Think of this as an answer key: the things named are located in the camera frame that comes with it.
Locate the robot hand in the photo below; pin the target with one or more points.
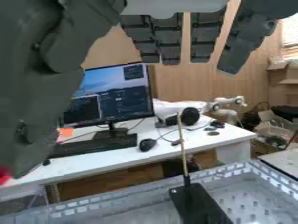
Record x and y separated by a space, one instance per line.
40 66

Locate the black keyboard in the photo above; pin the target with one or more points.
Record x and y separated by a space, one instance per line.
95 145

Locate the clear box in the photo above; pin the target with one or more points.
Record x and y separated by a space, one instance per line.
110 201

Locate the black headphones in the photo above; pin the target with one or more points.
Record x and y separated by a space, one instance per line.
189 116

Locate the black plate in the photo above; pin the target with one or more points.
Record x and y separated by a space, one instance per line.
197 206

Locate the thin stick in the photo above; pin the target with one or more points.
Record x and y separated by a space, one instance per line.
182 146

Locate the computer monitor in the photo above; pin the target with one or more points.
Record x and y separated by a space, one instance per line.
114 93

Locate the white desk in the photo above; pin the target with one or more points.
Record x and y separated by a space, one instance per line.
133 160

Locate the small white jointed device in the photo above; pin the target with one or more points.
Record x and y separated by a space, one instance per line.
226 102

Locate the black mouse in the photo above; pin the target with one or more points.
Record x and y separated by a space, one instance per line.
148 144

